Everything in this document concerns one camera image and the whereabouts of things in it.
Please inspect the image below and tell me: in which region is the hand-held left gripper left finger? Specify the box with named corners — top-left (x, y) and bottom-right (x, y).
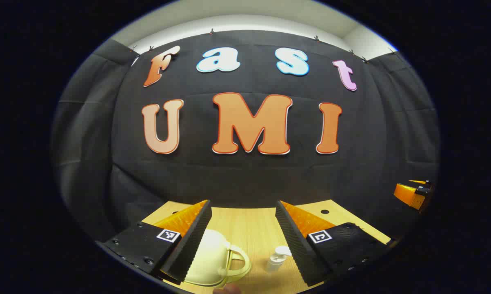
top-left (96, 200), bottom-right (212, 285)

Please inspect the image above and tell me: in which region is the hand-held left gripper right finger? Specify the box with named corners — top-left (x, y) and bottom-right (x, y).
top-left (275, 200), bottom-right (393, 286)

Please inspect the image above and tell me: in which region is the white pump bottle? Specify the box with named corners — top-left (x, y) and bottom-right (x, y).
top-left (266, 245), bottom-right (291, 272)

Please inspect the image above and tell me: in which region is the black backdrop cloth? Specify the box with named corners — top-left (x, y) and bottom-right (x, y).
top-left (51, 29), bottom-right (440, 245)

